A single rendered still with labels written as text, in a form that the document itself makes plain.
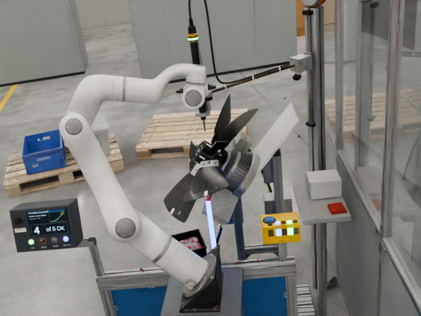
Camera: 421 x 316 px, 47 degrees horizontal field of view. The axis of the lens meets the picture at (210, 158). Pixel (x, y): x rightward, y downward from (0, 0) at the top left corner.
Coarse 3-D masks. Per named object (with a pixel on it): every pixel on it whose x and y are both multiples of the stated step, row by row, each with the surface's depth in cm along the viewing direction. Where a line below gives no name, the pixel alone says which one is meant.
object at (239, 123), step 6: (258, 108) 229; (246, 114) 223; (252, 114) 229; (234, 120) 217; (240, 120) 225; (246, 120) 230; (228, 126) 220; (234, 126) 227; (240, 126) 231; (222, 132) 225; (228, 132) 230; (234, 132) 233; (222, 138) 232; (228, 138) 235
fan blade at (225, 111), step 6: (228, 96) 249; (228, 102) 255; (222, 108) 249; (228, 108) 258; (222, 114) 251; (228, 114) 261; (222, 120) 253; (228, 120) 262; (216, 126) 247; (222, 126) 255; (216, 132) 248
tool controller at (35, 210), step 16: (16, 208) 203; (32, 208) 201; (48, 208) 200; (64, 208) 200; (16, 224) 201; (32, 224) 202; (48, 224) 202; (64, 224) 201; (80, 224) 211; (16, 240) 204; (48, 240) 203; (80, 240) 209
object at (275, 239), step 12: (264, 216) 208; (276, 216) 207; (288, 216) 206; (264, 228) 201; (276, 228) 201; (300, 228) 201; (264, 240) 204; (276, 240) 204; (288, 240) 204; (300, 240) 204
